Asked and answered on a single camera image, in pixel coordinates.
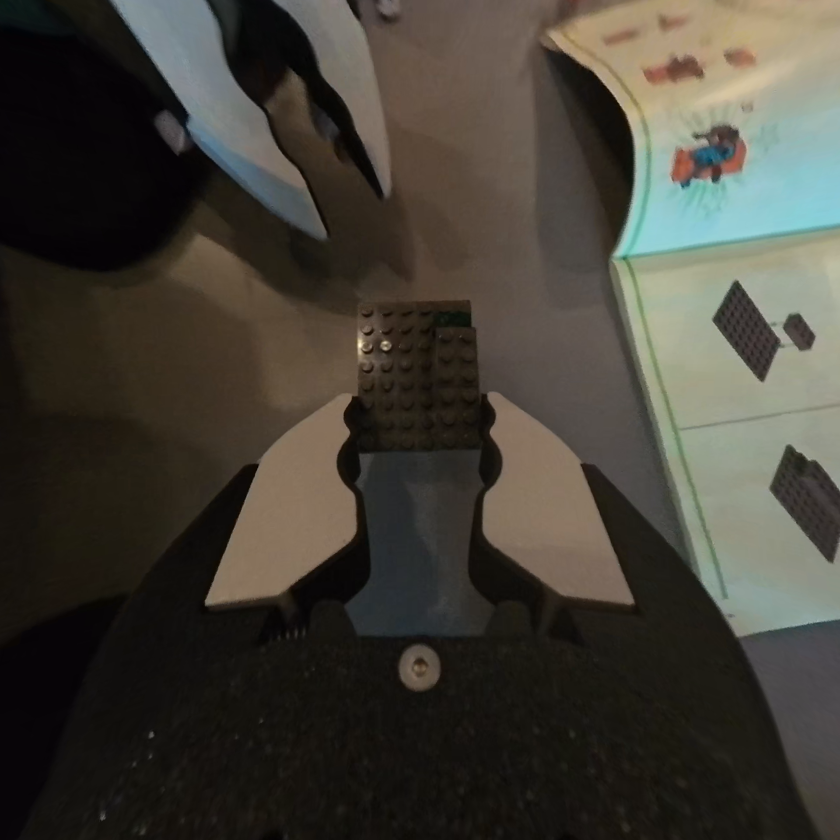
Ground black textured pad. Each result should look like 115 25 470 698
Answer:
0 26 217 273

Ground small grey toy brick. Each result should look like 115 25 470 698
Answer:
433 328 484 452

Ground dark grey toy base plate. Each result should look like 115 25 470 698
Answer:
354 301 485 455

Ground grey desk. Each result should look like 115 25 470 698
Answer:
0 0 840 840

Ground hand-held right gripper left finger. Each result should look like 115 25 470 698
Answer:
205 392 368 611

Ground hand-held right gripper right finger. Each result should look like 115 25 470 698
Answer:
471 392 636 613

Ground building instruction booklet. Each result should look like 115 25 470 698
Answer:
541 0 840 637

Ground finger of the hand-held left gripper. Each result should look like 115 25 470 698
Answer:
289 0 395 201
112 0 329 240

